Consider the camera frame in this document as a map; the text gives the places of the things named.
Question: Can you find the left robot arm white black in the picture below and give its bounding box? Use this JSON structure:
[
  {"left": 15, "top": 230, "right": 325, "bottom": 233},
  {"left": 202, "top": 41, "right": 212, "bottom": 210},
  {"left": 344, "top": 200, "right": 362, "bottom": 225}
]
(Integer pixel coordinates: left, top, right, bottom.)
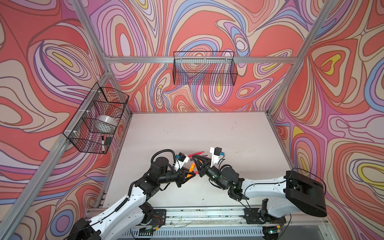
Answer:
[{"left": 66, "top": 149, "right": 196, "bottom": 240}]

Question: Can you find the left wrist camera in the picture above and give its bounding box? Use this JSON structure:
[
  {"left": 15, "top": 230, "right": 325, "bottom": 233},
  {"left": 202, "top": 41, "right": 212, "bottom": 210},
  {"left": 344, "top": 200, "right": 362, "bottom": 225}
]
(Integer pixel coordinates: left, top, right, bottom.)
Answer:
[{"left": 174, "top": 153, "right": 190, "bottom": 171}]

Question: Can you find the black wire basket back wall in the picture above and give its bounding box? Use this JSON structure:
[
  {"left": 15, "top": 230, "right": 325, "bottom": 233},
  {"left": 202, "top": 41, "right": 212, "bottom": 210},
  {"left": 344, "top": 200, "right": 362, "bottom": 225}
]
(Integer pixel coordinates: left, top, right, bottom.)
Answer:
[{"left": 173, "top": 50, "right": 238, "bottom": 86}]

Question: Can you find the black wire basket left wall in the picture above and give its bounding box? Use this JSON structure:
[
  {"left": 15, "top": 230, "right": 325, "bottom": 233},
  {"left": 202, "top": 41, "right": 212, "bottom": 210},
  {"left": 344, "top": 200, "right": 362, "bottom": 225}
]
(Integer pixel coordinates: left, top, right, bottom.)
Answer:
[{"left": 63, "top": 83, "right": 129, "bottom": 155}]

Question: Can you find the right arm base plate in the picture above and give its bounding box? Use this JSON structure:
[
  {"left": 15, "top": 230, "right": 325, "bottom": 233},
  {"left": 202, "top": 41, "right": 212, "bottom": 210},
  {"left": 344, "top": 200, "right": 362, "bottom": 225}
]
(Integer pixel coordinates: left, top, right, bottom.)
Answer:
[{"left": 243, "top": 199, "right": 287, "bottom": 225}]

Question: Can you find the black marker in basket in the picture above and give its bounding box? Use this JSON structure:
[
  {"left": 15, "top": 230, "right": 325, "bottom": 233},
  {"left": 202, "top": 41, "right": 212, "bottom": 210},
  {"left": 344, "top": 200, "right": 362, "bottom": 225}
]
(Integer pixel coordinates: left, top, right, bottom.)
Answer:
[{"left": 101, "top": 136, "right": 105, "bottom": 154}]

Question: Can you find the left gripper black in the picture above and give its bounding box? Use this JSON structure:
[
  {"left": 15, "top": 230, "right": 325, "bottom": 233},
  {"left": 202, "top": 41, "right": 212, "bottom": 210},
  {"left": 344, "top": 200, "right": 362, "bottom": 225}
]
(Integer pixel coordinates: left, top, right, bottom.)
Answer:
[{"left": 156, "top": 167, "right": 195, "bottom": 188}]

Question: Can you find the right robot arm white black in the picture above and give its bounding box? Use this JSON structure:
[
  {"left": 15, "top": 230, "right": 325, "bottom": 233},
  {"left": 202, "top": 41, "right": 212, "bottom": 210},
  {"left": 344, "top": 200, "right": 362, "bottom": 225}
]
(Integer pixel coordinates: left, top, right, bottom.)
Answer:
[{"left": 192, "top": 155, "right": 328, "bottom": 219}]

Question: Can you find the aluminium front rail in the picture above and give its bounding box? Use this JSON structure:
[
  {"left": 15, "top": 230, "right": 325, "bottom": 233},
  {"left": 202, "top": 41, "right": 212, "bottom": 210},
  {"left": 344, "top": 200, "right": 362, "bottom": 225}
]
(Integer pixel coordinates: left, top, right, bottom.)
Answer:
[{"left": 83, "top": 205, "right": 331, "bottom": 229}]

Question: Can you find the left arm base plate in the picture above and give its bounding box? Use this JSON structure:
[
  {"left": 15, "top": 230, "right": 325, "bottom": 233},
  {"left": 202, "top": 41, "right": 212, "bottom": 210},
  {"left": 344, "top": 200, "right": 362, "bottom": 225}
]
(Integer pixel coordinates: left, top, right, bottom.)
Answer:
[{"left": 124, "top": 208, "right": 167, "bottom": 227}]

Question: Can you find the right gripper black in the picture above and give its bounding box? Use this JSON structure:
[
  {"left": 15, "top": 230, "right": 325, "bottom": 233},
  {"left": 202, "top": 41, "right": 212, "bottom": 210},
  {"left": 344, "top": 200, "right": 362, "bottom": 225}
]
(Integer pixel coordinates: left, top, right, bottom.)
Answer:
[{"left": 191, "top": 155, "right": 227, "bottom": 192}]

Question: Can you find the orange highlighter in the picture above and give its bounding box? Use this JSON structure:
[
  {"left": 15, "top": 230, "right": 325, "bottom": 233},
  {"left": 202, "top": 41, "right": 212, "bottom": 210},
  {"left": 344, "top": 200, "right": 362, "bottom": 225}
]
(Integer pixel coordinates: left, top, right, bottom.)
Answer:
[{"left": 187, "top": 163, "right": 196, "bottom": 178}]

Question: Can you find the black wire basket wall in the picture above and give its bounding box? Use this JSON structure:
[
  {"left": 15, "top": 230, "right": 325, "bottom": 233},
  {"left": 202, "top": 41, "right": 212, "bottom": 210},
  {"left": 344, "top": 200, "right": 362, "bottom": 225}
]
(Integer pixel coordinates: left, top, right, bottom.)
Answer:
[
  {"left": 173, "top": 50, "right": 238, "bottom": 86},
  {"left": 63, "top": 83, "right": 129, "bottom": 155}
]

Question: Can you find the pink marker upper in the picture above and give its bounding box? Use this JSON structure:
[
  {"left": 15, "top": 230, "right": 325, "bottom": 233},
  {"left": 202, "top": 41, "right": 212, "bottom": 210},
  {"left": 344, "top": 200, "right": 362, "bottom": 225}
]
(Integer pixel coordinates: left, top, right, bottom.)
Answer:
[{"left": 188, "top": 151, "right": 204, "bottom": 158}]

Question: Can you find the white tape roll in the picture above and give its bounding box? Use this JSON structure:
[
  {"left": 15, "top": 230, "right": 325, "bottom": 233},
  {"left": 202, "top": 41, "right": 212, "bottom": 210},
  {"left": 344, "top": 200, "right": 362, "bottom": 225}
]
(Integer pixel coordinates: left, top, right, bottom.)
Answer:
[{"left": 95, "top": 115, "right": 118, "bottom": 127}]

